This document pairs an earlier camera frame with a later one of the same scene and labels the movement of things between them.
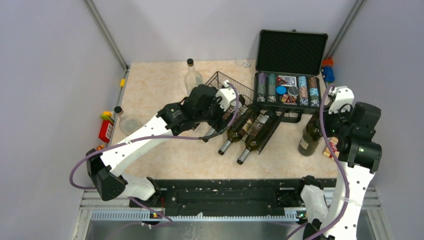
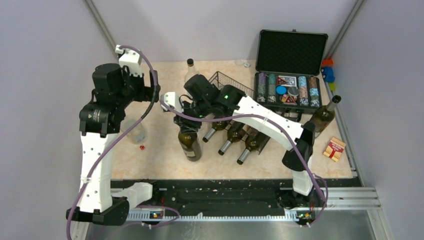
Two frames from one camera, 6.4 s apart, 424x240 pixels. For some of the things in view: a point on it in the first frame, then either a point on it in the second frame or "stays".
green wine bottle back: x=253 y=141 stays
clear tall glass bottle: x=192 y=78 stays
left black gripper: x=219 y=123 to x=149 y=93
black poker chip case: x=287 y=78 stays
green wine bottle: x=238 y=131 stays
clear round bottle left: x=127 y=124 stays
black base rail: x=224 y=194 stays
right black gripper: x=344 y=110 to x=187 y=126
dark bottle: x=311 y=135 to x=191 y=145
